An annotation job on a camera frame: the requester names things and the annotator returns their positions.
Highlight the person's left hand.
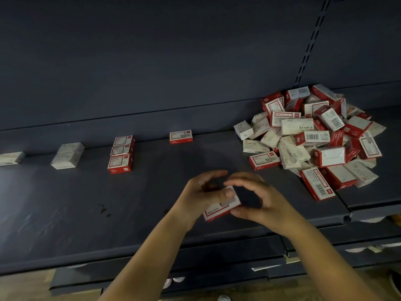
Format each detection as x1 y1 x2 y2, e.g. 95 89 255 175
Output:
170 170 236 231

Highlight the person's right hand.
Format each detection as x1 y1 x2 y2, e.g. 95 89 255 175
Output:
224 171 307 237

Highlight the small red white box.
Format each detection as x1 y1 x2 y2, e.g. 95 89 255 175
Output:
108 153 134 175
111 143 134 157
113 135 135 147
202 186 242 222
169 129 194 145

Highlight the pile of red white boxes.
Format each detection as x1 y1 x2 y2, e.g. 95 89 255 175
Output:
233 83 387 201

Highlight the dark metal shelf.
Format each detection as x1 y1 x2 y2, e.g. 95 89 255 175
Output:
0 0 401 297

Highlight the person's right forearm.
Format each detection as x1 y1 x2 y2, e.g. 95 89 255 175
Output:
285 219 383 301

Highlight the person's left forearm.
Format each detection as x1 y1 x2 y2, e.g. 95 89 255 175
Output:
100 213 189 301

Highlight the white paper card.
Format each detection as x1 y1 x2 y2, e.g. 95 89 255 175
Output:
251 264 284 272

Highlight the black shoe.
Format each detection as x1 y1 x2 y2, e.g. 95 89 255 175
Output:
388 269 401 296

